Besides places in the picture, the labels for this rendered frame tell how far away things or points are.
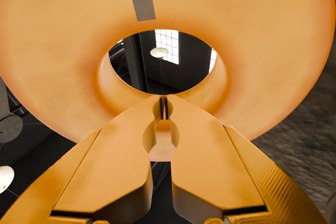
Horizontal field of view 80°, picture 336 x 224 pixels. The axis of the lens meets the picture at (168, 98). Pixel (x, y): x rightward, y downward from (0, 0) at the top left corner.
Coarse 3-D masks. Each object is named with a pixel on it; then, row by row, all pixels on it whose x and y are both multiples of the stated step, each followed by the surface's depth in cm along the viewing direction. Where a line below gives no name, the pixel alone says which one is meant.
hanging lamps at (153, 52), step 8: (160, 48) 681; (160, 56) 680; (160, 64) 695; (0, 168) 391; (8, 168) 391; (0, 176) 390; (8, 176) 390; (0, 184) 375; (8, 184) 378; (0, 192) 363
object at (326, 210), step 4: (332, 196) 37; (328, 200) 38; (332, 200) 37; (328, 204) 38; (332, 204) 37; (328, 208) 38; (332, 208) 38; (324, 212) 40; (328, 212) 39; (324, 216) 40; (328, 216) 40; (328, 220) 40
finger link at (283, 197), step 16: (224, 128) 9; (240, 144) 8; (256, 160) 7; (256, 176) 7; (272, 176) 7; (288, 176) 7; (272, 192) 6; (288, 192) 6; (304, 192) 6; (272, 208) 6; (288, 208) 6; (304, 208) 6
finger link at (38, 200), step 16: (80, 144) 8; (64, 160) 8; (80, 160) 8; (48, 176) 7; (64, 176) 7; (32, 192) 7; (48, 192) 6; (16, 208) 6; (32, 208) 6; (48, 208) 6
